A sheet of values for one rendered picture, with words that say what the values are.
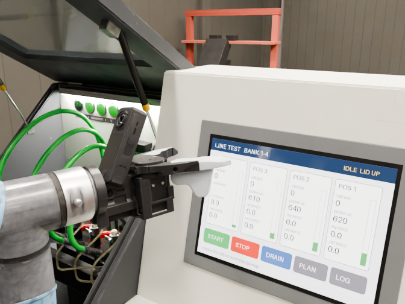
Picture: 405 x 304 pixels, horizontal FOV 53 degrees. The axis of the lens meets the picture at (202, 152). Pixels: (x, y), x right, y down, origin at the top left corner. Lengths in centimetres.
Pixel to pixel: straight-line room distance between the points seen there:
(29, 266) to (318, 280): 56
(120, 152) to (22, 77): 383
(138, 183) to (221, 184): 38
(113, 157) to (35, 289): 19
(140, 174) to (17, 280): 20
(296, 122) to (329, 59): 900
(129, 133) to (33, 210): 16
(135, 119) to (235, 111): 39
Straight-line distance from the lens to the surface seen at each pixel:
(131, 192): 60
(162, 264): 107
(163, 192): 61
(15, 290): 57
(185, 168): 58
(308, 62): 995
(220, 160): 60
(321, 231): 86
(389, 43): 969
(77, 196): 55
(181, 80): 101
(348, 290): 87
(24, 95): 439
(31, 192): 53
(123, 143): 57
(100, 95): 144
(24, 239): 54
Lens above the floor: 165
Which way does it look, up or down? 17 degrees down
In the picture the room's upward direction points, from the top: straight up
